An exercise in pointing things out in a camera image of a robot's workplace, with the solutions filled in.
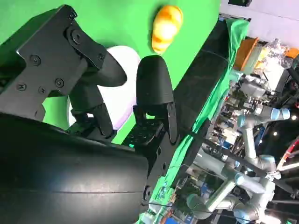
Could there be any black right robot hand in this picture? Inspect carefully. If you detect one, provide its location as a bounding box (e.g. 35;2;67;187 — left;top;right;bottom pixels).
0;4;181;224

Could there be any orange and white bread roll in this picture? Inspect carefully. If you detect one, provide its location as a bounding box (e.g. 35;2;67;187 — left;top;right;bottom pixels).
151;4;184;56

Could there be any lilac plate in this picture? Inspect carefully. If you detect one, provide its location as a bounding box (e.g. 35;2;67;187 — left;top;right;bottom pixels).
66;45;141;132

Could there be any black fabric drape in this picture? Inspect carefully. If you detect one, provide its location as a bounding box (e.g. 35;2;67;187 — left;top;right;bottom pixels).
174;18;232;133

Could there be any green table cloth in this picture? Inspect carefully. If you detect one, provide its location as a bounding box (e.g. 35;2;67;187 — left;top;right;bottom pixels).
0;0;249;210

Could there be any orange storage box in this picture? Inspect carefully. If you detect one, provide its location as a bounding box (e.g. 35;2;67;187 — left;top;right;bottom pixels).
233;37;259;70

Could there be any clear plastic bag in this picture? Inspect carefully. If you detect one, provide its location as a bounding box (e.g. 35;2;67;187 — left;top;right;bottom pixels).
263;38;299;59

